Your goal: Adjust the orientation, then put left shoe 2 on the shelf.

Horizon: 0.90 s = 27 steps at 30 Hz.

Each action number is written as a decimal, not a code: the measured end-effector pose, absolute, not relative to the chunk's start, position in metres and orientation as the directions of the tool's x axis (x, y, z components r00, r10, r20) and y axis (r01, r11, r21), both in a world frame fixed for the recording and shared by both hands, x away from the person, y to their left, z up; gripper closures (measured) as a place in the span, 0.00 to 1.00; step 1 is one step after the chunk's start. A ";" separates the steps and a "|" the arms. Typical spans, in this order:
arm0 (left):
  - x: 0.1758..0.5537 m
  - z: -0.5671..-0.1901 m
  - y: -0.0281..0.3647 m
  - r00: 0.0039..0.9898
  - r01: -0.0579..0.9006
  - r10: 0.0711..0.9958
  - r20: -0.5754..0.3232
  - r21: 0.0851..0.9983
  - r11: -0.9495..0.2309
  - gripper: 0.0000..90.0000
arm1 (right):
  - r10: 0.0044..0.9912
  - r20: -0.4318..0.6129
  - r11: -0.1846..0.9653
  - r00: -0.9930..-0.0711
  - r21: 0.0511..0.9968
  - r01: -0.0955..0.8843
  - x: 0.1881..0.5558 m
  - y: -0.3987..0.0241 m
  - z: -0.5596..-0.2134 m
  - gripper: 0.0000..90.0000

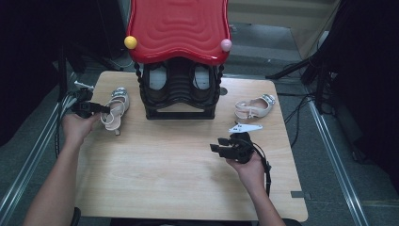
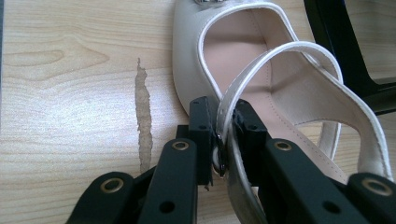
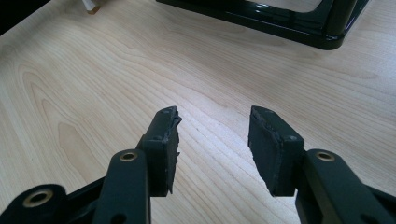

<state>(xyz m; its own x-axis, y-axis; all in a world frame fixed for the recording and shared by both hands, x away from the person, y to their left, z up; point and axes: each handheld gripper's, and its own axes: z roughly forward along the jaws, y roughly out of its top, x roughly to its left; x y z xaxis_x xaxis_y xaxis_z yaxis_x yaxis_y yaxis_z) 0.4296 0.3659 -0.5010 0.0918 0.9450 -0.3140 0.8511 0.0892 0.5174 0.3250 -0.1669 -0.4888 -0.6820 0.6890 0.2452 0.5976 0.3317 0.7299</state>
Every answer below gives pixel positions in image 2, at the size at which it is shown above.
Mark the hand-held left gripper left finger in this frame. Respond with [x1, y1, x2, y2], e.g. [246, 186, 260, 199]
[176, 96, 218, 187]

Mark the red and black shoe rack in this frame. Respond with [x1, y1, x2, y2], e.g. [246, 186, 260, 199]
[303, 0, 396, 116]

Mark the white strappy sandal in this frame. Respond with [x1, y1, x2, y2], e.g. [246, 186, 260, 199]
[172, 0, 395, 224]

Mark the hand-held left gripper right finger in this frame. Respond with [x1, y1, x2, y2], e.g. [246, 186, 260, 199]
[232, 99, 273, 188]

